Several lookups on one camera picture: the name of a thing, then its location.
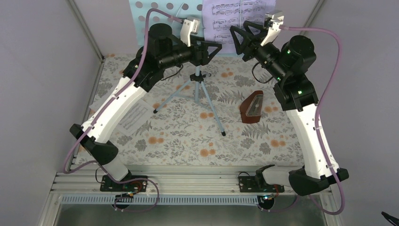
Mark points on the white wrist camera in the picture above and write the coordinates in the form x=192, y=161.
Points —
x=273, y=20
x=190, y=26

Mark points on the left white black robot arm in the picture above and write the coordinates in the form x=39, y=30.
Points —
x=161, y=50

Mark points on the white sheet music page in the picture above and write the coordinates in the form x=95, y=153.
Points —
x=136, y=116

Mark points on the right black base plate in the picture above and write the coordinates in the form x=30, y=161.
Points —
x=248, y=184

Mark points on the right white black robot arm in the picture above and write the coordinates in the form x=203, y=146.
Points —
x=298, y=98

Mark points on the clear plastic metronome cover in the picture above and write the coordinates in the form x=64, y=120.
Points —
x=254, y=107

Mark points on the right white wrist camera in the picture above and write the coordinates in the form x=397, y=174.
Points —
x=273, y=20

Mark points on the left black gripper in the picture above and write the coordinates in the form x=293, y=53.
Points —
x=202, y=59

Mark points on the black object bottom right corner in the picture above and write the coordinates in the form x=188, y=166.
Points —
x=391, y=219

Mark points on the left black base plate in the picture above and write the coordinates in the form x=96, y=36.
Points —
x=139, y=185

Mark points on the light blue music stand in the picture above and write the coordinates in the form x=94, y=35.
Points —
x=171, y=12

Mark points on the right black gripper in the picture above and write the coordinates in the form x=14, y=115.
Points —
x=246, y=43

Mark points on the lilac sheet music page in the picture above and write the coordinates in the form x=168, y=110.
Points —
x=219, y=15

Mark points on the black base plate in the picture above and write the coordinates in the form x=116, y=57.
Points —
x=248, y=184
x=139, y=185

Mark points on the light blue cable duct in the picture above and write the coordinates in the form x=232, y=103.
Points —
x=142, y=199

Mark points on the brown wooden metronome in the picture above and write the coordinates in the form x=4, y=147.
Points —
x=243, y=107

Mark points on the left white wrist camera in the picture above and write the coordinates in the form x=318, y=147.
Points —
x=190, y=26

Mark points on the floral patterned table mat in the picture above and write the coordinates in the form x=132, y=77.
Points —
x=186, y=133

